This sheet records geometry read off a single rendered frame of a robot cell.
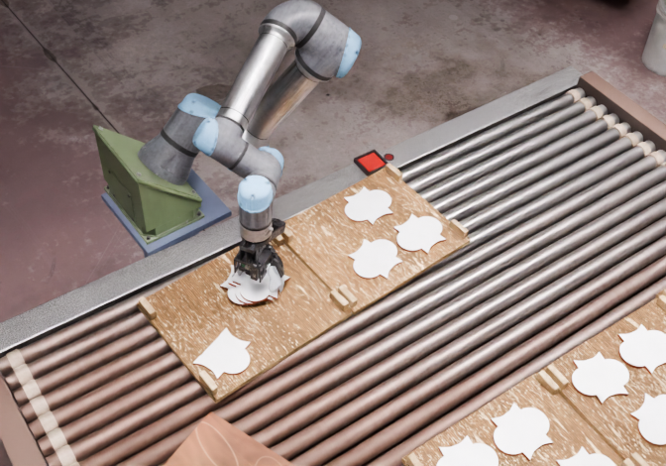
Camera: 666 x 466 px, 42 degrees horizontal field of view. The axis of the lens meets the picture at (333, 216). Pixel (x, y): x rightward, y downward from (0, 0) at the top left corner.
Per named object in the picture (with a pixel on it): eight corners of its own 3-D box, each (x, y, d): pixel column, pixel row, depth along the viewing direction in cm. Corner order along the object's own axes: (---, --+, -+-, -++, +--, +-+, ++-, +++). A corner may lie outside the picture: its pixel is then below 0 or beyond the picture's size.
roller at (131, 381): (29, 427, 199) (25, 418, 195) (617, 128, 279) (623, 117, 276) (38, 445, 197) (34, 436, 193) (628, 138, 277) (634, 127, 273)
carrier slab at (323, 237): (272, 231, 237) (272, 227, 236) (386, 170, 255) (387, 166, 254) (354, 315, 219) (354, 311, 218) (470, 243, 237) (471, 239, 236)
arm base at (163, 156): (127, 148, 235) (148, 118, 233) (160, 155, 249) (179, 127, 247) (162, 182, 230) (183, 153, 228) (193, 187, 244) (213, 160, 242)
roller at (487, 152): (5, 380, 207) (1, 370, 203) (584, 102, 287) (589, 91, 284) (13, 396, 205) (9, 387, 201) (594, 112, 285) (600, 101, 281)
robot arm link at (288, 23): (291, -29, 208) (200, 138, 190) (327, -1, 212) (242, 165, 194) (271, -11, 218) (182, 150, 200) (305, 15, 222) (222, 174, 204)
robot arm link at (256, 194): (277, 174, 195) (268, 200, 189) (277, 207, 203) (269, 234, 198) (242, 169, 196) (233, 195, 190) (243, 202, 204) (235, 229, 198)
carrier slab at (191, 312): (136, 306, 218) (135, 302, 217) (269, 232, 237) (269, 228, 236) (215, 404, 200) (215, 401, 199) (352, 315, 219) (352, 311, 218)
